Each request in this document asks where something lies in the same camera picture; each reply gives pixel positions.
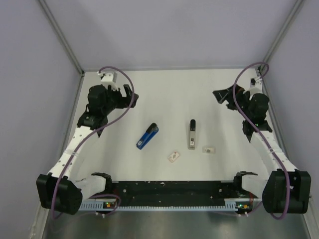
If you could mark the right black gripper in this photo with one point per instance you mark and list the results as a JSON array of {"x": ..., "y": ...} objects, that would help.
[{"x": 221, "y": 96}]

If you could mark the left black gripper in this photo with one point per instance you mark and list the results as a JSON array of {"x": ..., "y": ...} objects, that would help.
[{"x": 124, "y": 102}]

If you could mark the blue black stapler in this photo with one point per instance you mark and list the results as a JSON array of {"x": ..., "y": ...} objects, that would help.
[{"x": 147, "y": 136}]

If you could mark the grey black stapler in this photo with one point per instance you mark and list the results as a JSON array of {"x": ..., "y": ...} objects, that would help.
[{"x": 192, "y": 134}]

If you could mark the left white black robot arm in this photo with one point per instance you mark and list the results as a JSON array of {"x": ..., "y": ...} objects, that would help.
[{"x": 69, "y": 182}]

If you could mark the open staple box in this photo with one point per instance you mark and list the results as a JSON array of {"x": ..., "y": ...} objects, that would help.
[{"x": 210, "y": 150}]

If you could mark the closed staple box red logo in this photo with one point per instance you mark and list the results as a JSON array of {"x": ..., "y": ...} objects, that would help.
[{"x": 173, "y": 157}]

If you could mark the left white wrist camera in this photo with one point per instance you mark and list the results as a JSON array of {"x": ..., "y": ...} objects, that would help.
[{"x": 108, "y": 79}]

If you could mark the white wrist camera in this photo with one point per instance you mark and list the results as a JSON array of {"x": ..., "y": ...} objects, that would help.
[
  {"x": 108, "y": 79},
  {"x": 255, "y": 86}
]

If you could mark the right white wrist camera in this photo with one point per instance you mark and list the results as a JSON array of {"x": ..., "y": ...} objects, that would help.
[{"x": 255, "y": 86}]

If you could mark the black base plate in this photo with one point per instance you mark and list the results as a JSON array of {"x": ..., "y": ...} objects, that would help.
[{"x": 172, "y": 193}]

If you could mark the left aluminium frame post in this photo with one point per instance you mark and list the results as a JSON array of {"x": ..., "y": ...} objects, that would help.
[{"x": 60, "y": 35}]

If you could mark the aluminium frame post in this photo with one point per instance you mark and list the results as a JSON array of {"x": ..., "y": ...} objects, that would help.
[
  {"x": 60, "y": 35},
  {"x": 293, "y": 13}
]

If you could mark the right aluminium frame post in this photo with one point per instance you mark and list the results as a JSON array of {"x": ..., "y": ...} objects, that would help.
[{"x": 293, "y": 13}]

